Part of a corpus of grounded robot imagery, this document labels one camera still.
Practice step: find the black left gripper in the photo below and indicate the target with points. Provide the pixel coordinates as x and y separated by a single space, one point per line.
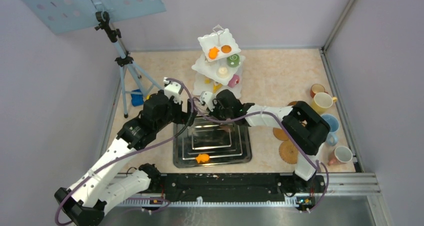
183 117

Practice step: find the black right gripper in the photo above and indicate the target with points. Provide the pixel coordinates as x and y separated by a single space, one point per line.
213 113

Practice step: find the yellow cake slice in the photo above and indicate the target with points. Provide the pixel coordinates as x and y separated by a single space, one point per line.
216 87

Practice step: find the pink cake slice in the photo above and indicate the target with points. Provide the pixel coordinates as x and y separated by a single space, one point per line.
234 81

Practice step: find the white round bun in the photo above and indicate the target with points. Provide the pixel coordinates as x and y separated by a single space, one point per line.
222 72

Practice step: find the green roll cake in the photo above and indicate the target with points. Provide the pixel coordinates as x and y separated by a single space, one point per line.
233 60

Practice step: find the orange round cookie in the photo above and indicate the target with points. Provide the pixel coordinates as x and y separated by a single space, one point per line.
226 49

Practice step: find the metal tongs with pink tips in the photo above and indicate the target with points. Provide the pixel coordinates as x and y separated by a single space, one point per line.
227 127

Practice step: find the orange fish cake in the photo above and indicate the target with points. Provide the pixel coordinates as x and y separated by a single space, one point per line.
202 158
213 53

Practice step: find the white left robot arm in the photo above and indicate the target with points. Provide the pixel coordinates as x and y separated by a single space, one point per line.
87 201

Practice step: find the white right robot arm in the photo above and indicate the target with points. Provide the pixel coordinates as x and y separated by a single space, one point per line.
305 128

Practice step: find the blue toy block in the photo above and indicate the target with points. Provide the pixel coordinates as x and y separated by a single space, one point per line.
137 98

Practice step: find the white three-tier dessert stand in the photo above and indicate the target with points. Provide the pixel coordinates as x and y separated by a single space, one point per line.
206 68

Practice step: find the stainless steel tray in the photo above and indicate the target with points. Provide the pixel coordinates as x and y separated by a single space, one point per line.
206 137

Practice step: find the brown coaster middle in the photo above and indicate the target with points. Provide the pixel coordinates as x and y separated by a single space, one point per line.
280 134

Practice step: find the brown coaster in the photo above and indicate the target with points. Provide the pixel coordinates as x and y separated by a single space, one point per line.
280 134
292 103

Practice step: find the brown coaster back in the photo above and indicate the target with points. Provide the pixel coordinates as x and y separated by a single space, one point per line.
292 103

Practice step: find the woven coaster front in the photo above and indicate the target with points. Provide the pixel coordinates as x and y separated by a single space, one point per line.
288 152

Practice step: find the brown mug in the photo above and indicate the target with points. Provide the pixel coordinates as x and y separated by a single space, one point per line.
317 88

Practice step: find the yellow mug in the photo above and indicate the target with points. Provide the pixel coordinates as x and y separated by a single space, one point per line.
322 101

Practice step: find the blue mug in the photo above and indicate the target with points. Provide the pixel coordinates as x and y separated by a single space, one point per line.
332 121

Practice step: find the light blue music stand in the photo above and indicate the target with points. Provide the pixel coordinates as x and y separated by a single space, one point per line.
62 16

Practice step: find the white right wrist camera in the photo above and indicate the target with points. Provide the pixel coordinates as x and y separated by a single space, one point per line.
207 99

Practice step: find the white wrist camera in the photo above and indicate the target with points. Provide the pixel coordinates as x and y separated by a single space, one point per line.
207 99
173 88

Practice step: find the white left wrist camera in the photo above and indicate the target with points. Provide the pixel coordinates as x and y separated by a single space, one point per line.
173 88

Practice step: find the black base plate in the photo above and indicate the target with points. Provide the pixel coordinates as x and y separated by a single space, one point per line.
233 187

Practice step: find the white cable duct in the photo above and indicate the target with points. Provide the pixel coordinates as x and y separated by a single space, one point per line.
199 202

